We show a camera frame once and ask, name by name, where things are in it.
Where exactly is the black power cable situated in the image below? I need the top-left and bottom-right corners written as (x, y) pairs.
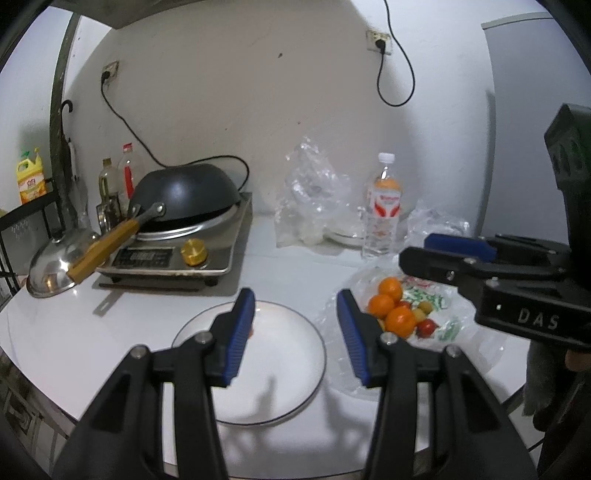
top-left (100, 74), bottom-right (250, 192)
top-left (376, 0), bottom-right (416, 108)

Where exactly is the large orange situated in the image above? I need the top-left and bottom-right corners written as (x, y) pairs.
top-left (385, 306), bottom-right (417, 340)

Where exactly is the clear bottle with red label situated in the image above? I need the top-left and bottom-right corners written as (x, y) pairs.
top-left (117, 143), bottom-right (141, 204)

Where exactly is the white bowl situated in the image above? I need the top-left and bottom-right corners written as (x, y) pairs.
top-left (323, 222), bottom-right (370, 246)

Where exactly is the brass knob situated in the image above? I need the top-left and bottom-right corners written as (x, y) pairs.
top-left (180, 239), bottom-right (208, 266)

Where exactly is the steel pot lid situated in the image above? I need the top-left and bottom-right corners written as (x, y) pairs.
top-left (26, 228), bottom-right (100, 298)

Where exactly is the dark oil bottle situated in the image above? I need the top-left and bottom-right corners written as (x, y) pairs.
top-left (98, 158), bottom-right (122, 217)

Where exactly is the black wire rack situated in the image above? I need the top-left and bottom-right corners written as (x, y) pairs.
top-left (0, 180), bottom-right (63, 296)

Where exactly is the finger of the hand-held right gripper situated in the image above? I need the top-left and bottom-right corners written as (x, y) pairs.
top-left (399, 247), bottom-right (572, 302)
top-left (424, 233), bottom-right (572, 271)

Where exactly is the black wok with wooden handle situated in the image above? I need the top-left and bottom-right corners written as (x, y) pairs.
top-left (67, 164), bottom-right (243, 283)

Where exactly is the crumpled clear plastic bag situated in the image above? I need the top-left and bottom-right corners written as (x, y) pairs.
top-left (406, 199), bottom-right (472, 250)

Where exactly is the steel induction cooker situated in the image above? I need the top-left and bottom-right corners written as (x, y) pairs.
top-left (95, 191), bottom-right (254, 283)

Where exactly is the small orange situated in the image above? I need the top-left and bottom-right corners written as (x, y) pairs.
top-left (368, 294), bottom-right (396, 319)

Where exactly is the clear plastic bag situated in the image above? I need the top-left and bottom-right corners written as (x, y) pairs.
top-left (406, 199), bottom-right (472, 250)
top-left (274, 136), bottom-right (365, 247)
top-left (316, 268), bottom-right (509, 402)

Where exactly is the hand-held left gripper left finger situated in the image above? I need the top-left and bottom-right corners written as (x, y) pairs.
top-left (53, 287), bottom-right (257, 480)

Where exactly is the yellow detergent bottle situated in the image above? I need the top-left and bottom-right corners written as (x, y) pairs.
top-left (17, 148), bottom-right (48, 205)

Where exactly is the grey refrigerator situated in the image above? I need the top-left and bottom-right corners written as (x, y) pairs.
top-left (480, 16), bottom-right (591, 241)

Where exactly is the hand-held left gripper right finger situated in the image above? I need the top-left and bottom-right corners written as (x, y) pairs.
top-left (336, 288), bottom-right (539, 480)

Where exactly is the white plate with dark rim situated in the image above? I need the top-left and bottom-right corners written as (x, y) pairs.
top-left (172, 300), bottom-right (327, 426)

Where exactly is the small metal container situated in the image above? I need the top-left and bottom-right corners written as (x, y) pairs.
top-left (96, 198), bottom-right (123, 234)

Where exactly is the clear water bottle red label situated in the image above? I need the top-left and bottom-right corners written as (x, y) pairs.
top-left (361, 152), bottom-right (403, 260)

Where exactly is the dark green metal post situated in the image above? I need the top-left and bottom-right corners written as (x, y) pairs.
top-left (48, 14), bottom-right (81, 222)

